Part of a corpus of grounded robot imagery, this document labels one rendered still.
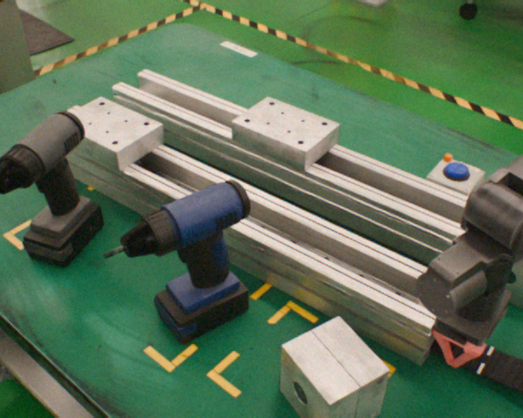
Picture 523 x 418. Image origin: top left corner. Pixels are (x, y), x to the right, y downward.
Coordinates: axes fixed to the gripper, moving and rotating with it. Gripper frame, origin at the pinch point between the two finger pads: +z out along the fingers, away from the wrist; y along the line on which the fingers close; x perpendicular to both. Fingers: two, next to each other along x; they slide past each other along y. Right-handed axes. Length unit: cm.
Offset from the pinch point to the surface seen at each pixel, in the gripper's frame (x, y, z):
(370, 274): -15.8, -2.0, -3.4
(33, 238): -62, 23, -4
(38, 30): -291, -131, 77
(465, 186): -12.8, -29.1, -4.6
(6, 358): -98, 22, 57
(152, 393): -29.9, 30.3, 1.0
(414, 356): -4.5, 5.2, -0.2
